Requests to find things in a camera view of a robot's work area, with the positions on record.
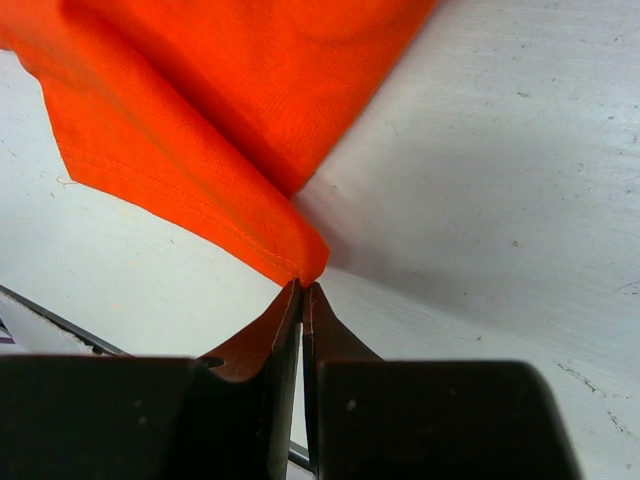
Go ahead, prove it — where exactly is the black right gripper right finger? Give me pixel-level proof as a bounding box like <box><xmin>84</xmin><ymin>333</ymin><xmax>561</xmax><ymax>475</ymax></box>
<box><xmin>302</xmin><ymin>282</ymin><xmax>382</xmax><ymax>473</ymax></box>

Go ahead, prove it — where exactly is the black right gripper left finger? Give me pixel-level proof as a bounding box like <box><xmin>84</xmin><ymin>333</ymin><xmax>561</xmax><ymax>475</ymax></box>
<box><xmin>200</xmin><ymin>280</ymin><xmax>302</xmax><ymax>479</ymax></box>

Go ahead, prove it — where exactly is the orange t shirt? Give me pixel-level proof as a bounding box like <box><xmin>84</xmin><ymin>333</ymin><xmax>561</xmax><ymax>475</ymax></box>
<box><xmin>1</xmin><ymin>1</ymin><xmax>434</xmax><ymax>285</ymax></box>

